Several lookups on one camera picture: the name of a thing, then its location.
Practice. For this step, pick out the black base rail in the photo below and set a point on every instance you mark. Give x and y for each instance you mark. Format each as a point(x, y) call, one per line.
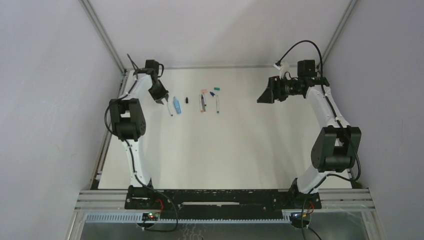
point(221, 204)

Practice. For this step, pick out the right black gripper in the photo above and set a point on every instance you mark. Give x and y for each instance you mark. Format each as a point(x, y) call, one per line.
point(274, 89)

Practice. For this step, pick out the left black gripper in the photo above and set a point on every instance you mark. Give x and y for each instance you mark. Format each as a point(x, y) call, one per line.
point(159, 94)

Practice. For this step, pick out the black checkered pen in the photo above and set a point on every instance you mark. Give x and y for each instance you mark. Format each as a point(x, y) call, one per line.
point(203, 102)

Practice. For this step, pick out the white pen green end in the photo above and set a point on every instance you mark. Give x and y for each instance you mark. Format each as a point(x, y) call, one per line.
point(217, 103)

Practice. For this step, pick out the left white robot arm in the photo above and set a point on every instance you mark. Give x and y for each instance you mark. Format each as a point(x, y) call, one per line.
point(128, 122)

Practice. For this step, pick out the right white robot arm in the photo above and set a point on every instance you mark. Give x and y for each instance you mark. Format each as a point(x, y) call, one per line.
point(336, 148)

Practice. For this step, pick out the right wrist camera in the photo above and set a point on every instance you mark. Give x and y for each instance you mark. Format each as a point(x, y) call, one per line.
point(283, 67)

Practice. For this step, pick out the white pen blue end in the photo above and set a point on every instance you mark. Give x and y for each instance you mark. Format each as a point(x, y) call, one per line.
point(169, 109)

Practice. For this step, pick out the light blue correction tape pen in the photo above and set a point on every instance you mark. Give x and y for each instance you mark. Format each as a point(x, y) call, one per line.
point(177, 106)

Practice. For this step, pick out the white pen orange end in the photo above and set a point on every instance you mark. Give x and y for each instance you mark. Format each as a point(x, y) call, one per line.
point(200, 104)

